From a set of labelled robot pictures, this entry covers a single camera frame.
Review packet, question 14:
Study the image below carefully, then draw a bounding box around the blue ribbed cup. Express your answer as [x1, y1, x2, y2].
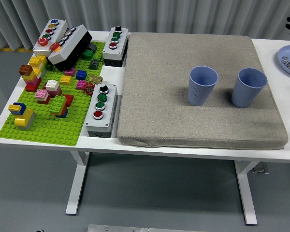
[231, 67, 268, 108]
[188, 65, 219, 106]

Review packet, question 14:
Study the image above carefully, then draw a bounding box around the blue plate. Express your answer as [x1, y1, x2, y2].
[276, 45, 290, 78]

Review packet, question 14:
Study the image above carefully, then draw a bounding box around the white table leg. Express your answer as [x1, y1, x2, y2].
[65, 151, 90, 216]
[233, 160, 258, 227]

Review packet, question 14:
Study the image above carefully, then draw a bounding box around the green brick baseplate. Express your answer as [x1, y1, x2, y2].
[0, 41, 106, 147]

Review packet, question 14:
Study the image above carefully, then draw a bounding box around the yellow blue grey brick duck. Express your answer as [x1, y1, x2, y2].
[8, 102, 36, 131]

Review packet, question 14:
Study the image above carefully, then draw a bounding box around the grey four-button control box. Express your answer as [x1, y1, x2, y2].
[85, 83, 118, 139]
[102, 26, 130, 68]

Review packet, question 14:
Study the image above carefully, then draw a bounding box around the green orange red brick stack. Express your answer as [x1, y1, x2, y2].
[49, 94, 74, 119]

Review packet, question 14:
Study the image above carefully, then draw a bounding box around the grey pleated curtain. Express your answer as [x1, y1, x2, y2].
[0, 0, 290, 52]

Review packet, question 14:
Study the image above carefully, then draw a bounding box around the white pink brick stack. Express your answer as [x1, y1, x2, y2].
[45, 79, 62, 97]

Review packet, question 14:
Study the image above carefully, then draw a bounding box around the grey-brown mat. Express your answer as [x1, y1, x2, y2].
[117, 32, 289, 150]

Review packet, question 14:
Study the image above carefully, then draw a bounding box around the brown yellow pink red brick stack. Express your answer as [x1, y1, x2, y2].
[18, 64, 43, 92]

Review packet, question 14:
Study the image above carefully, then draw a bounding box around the yellow toy brick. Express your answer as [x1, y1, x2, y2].
[60, 75, 73, 86]

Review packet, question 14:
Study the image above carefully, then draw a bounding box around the brass valve red handwheel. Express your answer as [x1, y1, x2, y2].
[84, 74, 103, 95]

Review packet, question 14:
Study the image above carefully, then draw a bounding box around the yellow white brick stack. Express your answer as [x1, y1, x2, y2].
[29, 55, 48, 79]

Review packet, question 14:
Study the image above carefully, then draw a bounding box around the white control box black base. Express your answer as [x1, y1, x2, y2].
[47, 24, 93, 72]

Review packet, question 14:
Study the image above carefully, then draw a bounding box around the white five-button control box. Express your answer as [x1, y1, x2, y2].
[32, 19, 69, 58]

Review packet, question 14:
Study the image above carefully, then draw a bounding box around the green toy brick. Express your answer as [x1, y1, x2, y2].
[81, 49, 95, 60]

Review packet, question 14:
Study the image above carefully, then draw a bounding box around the yellow floor tape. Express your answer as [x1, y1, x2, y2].
[0, 47, 34, 53]

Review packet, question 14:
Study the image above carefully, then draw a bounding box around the grey bracket under table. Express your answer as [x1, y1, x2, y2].
[250, 162, 269, 174]

